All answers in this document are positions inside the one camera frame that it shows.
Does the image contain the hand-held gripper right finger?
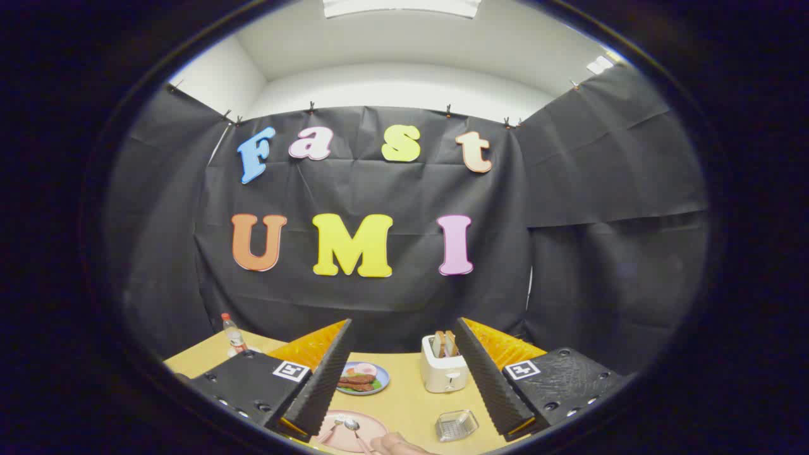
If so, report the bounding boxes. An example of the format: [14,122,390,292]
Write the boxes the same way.
[455,317,626,442]

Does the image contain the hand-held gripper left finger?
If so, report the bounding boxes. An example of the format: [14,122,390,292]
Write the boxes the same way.
[188,318,353,442]

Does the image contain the fork with red checked handle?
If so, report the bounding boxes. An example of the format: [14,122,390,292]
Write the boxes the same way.
[319,414,347,443]

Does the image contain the spoon with red checked handle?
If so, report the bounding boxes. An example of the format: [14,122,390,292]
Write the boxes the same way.
[343,417,374,454]

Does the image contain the white toaster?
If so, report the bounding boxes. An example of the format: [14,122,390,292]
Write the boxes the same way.
[421,334,470,394]

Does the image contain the pink plate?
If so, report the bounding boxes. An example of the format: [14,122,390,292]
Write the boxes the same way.
[311,409,389,453]

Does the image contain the blue food plate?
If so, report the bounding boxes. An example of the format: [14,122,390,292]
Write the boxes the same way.
[335,361,391,396]

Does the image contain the clear water bottle red label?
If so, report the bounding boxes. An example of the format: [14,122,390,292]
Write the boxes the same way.
[221,313,248,356]

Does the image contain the row of cloth clips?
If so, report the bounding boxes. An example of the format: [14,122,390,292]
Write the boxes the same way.
[166,79,579,128]

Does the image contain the large ceiling light panel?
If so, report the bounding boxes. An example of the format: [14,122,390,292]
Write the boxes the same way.
[322,0,482,20]

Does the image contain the metal wire cutlery basket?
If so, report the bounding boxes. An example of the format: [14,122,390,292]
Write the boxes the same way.
[435,409,479,443]

